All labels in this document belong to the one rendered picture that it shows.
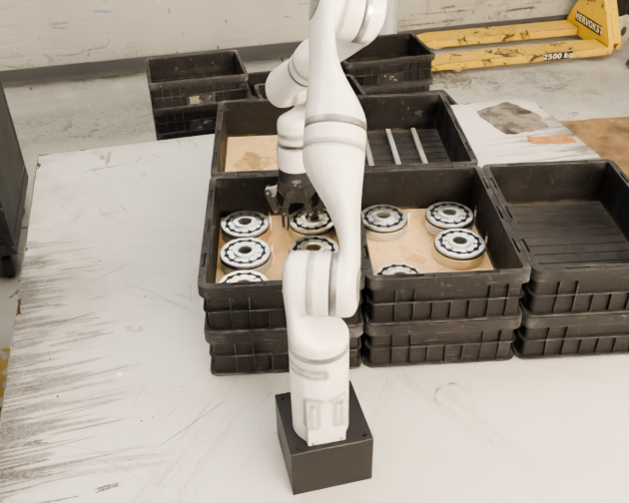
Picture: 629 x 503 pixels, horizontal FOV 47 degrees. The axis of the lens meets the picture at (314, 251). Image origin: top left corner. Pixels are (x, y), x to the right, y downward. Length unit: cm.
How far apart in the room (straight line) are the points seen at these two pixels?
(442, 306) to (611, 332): 35
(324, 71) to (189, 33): 369
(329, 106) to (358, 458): 56
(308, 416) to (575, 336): 60
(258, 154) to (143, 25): 288
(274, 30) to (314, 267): 388
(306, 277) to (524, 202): 86
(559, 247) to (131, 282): 95
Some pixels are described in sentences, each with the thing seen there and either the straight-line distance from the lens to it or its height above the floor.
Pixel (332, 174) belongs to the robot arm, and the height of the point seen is 122.
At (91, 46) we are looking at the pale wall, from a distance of 476.
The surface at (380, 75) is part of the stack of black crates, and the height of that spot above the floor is 53.
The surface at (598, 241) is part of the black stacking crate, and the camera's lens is 167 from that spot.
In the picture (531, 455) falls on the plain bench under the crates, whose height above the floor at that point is 70.
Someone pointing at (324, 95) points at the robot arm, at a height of 130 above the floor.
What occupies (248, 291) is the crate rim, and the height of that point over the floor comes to 92.
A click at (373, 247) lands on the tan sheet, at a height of 83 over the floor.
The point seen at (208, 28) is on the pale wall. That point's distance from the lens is 475.
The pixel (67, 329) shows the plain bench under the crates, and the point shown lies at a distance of 164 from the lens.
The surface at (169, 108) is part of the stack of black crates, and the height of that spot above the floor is 49.
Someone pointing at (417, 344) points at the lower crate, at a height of 76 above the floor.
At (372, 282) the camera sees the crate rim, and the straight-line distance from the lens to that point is 130.
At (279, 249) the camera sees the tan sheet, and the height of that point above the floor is 83.
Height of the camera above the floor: 172
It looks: 36 degrees down
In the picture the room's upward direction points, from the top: 1 degrees counter-clockwise
